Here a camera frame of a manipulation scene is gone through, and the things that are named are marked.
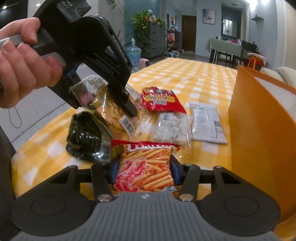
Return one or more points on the clear bag white candies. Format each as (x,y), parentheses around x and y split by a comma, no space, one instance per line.
(173,128)

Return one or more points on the orange stool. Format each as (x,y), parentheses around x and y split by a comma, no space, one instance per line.
(256,61)

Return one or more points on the dining table green cloth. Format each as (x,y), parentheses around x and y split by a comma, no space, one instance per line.
(214,45)

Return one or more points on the pink small heater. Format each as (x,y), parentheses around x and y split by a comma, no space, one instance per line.
(143,63)

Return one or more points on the orange cardboard box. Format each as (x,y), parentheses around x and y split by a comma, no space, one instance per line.
(262,127)

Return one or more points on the clear bag fried snacks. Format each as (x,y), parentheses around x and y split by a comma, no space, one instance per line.
(93,95)

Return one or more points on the leafy potted plant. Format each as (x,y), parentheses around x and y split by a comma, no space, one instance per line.
(141,22)

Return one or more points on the dark seaweed snack pack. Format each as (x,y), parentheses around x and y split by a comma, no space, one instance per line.
(88,139)

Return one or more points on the grey drawer cabinet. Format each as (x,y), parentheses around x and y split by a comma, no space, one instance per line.
(157,40)

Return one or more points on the Mimi red snack bag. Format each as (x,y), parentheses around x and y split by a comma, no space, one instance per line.
(143,166)

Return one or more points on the blue water jug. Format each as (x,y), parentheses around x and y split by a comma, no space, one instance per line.
(134,53)

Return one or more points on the beige sofa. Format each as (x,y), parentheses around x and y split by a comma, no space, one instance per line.
(283,74)

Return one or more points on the white sachet packet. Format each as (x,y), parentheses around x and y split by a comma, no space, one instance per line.
(206,125)

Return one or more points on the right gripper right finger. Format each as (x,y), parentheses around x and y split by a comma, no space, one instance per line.
(187,177)

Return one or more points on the red chip bag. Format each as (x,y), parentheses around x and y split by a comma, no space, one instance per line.
(155,99)

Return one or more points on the yellow checkered tablecloth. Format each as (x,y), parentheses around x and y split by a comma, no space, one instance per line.
(215,161)

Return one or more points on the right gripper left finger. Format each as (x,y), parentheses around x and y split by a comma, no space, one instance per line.
(102,177)

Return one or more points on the person's left hand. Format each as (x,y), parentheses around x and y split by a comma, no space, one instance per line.
(22,68)

